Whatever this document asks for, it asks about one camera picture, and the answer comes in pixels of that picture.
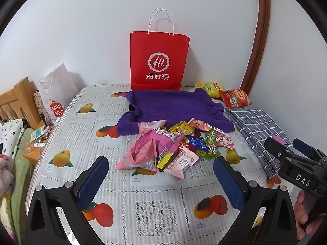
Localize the yellow snack packet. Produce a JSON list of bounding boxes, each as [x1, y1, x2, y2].
[[168, 121, 195, 136]]

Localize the green chicken snack packet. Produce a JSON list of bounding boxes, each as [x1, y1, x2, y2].
[[196, 127, 221, 159]]

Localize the purple towel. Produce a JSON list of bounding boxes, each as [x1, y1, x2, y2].
[[117, 89, 234, 136]]

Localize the person's right hand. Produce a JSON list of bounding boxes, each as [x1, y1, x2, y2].
[[294, 190, 324, 240]]

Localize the wooden chair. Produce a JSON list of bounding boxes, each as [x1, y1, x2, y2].
[[0, 77, 41, 129]]

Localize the red paper shopping bag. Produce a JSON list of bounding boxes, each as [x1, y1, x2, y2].
[[130, 8, 190, 90]]

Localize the pink white label packet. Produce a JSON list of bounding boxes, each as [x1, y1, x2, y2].
[[163, 147, 199, 179]]

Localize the brown wooden door frame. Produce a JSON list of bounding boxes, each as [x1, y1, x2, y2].
[[241, 0, 271, 95]]

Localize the strawberry print snack packet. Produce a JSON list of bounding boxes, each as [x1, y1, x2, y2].
[[187, 118, 226, 136]]

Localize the white Miniso paper bag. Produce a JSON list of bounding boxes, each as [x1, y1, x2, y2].
[[36, 64, 79, 121]]

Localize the blue snack packet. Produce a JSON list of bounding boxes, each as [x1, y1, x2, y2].
[[186, 135, 209, 152]]

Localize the orange chips bag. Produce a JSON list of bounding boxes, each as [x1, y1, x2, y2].
[[219, 89, 252, 109]]

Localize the pale pink peach packet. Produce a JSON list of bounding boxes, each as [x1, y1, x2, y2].
[[138, 120, 166, 138]]

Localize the yellow chips bag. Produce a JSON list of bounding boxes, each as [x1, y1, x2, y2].
[[195, 81, 224, 99]]

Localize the white black spotted pillow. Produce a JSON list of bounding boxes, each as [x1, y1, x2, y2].
[[0, 119, 24, 159]]

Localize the fruit print tablecloth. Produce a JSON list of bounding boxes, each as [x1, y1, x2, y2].
[[24, 82, 282, 245]]

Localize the red gold snack packet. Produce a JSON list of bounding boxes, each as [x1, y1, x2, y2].
[[178, 142, 196, 153]]

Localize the grey checked cloth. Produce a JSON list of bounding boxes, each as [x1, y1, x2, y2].
[[226, 108, 293, 179]]

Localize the large pink snack bag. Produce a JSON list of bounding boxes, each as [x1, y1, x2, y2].
[[116, 128, 185, 172]]

